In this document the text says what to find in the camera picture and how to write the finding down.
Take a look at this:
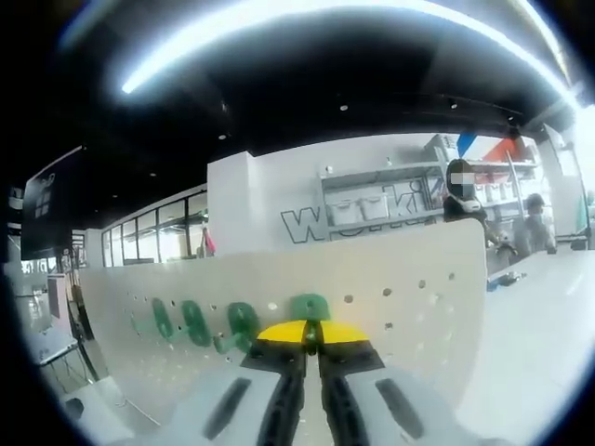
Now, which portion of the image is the red blue white banner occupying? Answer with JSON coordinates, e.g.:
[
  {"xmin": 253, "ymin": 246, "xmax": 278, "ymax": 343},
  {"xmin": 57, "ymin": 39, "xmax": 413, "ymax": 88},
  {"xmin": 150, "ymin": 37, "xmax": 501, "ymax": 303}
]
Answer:
[{"xmin": 457, "ymin": 132, "xmax": 527, "ymax": 163}]

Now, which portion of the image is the white shelf rack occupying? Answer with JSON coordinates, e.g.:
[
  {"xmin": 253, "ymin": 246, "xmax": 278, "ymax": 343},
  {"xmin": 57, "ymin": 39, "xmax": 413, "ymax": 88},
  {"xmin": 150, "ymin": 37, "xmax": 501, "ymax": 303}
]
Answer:
[{"xmin": 473, "ymin": 155, "xmax": 546, "ymax": 224}]

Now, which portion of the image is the black wall screen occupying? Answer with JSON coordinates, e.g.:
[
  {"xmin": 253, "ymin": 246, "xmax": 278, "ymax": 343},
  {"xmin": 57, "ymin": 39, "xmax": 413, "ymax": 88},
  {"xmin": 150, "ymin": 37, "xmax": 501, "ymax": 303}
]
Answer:
[{"xmin": 20, "ymin": 145, "xmax": 88, "ymax": 262}]

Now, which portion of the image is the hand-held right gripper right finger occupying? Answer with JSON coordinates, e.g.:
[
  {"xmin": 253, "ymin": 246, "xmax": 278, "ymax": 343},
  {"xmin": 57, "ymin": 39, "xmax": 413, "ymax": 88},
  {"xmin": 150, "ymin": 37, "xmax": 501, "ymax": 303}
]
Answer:
[{"xmin": 315, "ymin": 320, "xmax": 471, "ymax": 446}]

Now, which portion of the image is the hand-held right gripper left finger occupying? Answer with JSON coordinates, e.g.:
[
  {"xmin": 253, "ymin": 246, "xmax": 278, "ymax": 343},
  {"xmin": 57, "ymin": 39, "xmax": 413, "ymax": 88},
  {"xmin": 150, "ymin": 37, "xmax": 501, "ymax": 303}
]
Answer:
[{"xmin": 170, "ymin": 320, "xmax": 309, "ymax": 446}]

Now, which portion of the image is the metal shelf rack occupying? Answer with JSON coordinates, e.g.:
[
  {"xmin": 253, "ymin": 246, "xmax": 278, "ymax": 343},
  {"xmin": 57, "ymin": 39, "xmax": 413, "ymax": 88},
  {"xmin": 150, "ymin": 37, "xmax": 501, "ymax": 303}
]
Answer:
[{"xmin": 319, "ymin": 162, "xmax": 448, "ymax": 236}]

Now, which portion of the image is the white side desk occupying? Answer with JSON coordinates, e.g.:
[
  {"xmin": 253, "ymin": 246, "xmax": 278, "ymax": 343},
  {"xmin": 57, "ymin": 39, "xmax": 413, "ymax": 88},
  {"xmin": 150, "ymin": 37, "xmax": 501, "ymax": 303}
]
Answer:
[{"xmin": 35, "ymin": 320, "xmax": 81, "ymax": 373}]

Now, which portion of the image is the ceiling light strip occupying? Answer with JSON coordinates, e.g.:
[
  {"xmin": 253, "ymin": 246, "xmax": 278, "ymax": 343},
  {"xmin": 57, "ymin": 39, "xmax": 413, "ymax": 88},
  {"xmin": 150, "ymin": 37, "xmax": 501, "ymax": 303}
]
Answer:
[{"xmin": 119, "ymin": 0, "xmax": 576, "ymax": 95}]

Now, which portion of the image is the white perforated mounting plate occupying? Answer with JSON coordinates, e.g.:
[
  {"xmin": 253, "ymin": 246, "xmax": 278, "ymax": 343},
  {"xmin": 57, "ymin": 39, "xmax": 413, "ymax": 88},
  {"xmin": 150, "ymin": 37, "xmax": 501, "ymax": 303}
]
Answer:
[{"xmin": 78, "ymin": 217, "xmax": 488, "ymax": 433}]

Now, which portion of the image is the black framed glass wall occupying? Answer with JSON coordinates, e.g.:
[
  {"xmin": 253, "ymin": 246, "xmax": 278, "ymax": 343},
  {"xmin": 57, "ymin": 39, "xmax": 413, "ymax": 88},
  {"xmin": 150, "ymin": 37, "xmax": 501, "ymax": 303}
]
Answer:
[{"xmin": 99, "ymin": 183, "xmax": 210, "ymax": 269}]

